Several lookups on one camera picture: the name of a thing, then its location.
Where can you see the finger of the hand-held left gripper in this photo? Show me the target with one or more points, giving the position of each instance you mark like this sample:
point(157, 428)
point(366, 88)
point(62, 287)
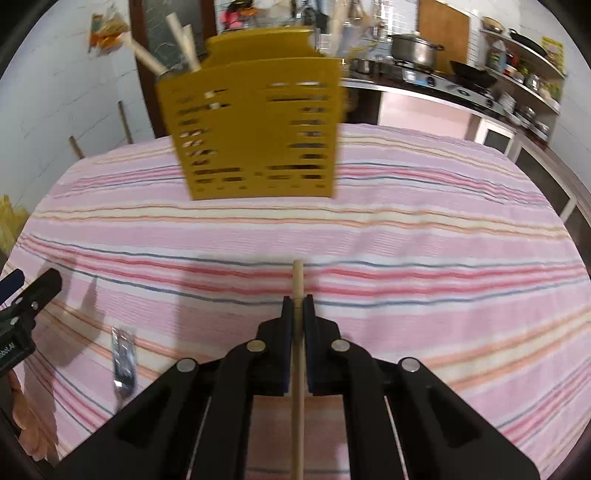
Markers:
point(14, 281)
point(44, 286)

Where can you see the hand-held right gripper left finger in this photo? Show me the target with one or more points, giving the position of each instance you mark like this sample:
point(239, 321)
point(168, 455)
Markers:
point(286, 323)

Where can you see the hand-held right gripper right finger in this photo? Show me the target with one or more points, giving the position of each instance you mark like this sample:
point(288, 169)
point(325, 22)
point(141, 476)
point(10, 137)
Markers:
point(309, 323)

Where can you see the wooden chopstick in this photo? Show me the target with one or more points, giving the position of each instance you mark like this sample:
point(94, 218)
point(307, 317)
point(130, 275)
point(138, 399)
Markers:
point(298, 277)

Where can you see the metal fork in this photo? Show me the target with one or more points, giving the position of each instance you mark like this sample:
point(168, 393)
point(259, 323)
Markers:
point(123, 355)

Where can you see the yellow plastic utensil holder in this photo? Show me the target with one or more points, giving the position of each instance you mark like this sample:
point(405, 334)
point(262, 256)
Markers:
point(254, 129)

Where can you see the person's left forearm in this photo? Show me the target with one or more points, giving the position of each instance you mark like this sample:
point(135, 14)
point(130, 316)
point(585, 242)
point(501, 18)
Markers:
point(32, 415)

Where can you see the row of hanging kitchen utensils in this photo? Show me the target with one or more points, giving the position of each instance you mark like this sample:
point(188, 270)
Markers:
point(360, 14)

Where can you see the yellow plastic bag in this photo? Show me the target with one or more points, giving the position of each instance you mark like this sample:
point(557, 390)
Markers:
point(9, 226)

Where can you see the pink striped tablecloth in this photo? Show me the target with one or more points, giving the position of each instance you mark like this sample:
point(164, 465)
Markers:
point(323, 221)

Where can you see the wooden stick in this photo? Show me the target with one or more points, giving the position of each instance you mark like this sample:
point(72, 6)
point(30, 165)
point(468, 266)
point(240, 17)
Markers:
point(77, 147)
point(125, 122)

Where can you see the hanging orange snack bag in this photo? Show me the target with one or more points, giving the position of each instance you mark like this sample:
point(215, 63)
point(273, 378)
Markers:
point(108, 27)

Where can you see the gas stove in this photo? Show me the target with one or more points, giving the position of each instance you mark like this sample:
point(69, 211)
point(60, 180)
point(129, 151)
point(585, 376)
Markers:
point(438, 85)

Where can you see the dark green door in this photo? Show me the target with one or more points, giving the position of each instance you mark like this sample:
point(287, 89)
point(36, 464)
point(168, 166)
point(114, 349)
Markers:
point(159, 18)

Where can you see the metal cooking pot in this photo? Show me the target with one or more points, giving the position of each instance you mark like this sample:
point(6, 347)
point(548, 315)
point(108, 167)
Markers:
point(415, 48)

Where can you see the black frying pan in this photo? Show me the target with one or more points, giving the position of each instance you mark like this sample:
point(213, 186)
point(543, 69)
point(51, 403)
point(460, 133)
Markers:
point(473, 74)

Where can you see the red hanging cloth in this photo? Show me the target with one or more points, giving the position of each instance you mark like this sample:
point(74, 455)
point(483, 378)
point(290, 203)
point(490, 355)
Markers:
point(235, 14)

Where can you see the wooden cutting board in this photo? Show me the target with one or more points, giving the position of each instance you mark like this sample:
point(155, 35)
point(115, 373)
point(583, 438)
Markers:
point(443, 32)

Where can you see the clear bottle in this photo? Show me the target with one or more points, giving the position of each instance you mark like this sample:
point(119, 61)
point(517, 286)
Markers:
point(496, 57)

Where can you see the metal bowl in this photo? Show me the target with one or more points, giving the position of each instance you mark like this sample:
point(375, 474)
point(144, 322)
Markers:
point(493, 25)

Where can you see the black wok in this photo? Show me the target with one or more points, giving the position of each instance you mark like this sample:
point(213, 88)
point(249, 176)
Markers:
point(528, 44)

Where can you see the metal wall shelf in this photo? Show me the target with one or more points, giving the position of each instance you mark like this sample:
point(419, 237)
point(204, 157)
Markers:
point(531, 92)

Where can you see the yellow wall poster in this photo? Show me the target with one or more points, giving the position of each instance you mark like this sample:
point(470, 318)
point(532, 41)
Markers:
point(552, 53)

